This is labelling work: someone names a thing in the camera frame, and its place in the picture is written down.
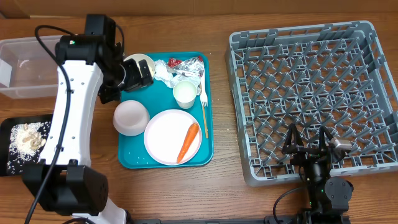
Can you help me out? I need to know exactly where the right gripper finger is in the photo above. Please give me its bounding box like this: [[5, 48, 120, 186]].
[[318, 126, 334, 153], [282, 123, 304, 154]]

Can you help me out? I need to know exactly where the white bowl with peanuts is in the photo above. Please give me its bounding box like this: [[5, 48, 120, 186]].
[[124, 54, 155, 78]]

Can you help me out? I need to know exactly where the white bowl with rice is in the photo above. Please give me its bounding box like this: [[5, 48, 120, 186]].
[[113, 100, 150, 136]]

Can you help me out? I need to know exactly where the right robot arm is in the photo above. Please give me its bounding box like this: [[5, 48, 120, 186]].
[[272, 124, 354, 223]]

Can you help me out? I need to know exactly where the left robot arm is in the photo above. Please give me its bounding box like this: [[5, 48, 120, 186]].
[[22, 14, 154, 223]]

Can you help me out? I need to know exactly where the grey plastic dishwasher rack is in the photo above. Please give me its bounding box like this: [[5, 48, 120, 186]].
[[226, 21, 397, 187]]

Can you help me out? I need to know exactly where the black rectangular waste tray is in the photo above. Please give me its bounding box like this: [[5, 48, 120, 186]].
[[1, 114, 53, 176]]

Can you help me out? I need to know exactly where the crumpled white napkin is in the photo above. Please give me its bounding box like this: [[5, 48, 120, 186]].
[[154, 60, 201, 95]]

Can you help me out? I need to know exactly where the white paper cup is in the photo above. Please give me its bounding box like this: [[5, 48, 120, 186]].
[[173, 80, 197, 109]]

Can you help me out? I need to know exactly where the crumpled silver foil wrapper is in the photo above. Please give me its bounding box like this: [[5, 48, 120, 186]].
[[167, 56, 205, 78]]

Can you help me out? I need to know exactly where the white round plate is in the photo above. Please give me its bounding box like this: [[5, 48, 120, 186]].
[[144, 110, 202, 166]]

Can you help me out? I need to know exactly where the white plastic fork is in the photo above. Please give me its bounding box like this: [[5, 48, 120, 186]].
[[200, 70, 208, 107]]

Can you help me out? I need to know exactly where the wooden chopstick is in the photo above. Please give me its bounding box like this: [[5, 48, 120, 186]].
[[202, 105, 208, 139]]

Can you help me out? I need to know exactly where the teal plastic serving tray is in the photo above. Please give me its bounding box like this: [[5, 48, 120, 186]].
[[118, 52, 214, 169]]

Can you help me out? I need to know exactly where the orange carrot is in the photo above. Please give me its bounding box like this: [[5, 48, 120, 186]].
[[177, 123, 199, 164]]

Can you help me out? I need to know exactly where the clear plastic storage bin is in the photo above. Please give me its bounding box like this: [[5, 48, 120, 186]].
[[1, 37, 58, 99]]

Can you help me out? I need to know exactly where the pile of rice and peanuts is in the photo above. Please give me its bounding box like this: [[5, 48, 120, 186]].
[[6, 121, 51, 175]]

